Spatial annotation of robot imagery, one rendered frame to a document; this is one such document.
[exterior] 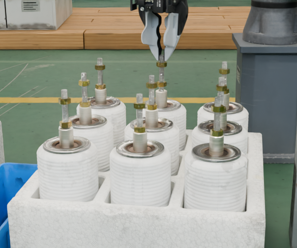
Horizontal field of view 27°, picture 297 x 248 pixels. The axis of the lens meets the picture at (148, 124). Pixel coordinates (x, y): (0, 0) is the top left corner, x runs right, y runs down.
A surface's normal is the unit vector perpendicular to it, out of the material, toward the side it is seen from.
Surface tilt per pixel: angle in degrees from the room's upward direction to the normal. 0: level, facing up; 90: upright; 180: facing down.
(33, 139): 0
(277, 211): 0
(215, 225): 90
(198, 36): 90
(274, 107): 90
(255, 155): 0
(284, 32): 72
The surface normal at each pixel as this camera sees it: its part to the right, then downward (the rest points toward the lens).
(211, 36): -0.02, 0.32
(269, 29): -0.33, 0.00
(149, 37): 0.90, 0.11
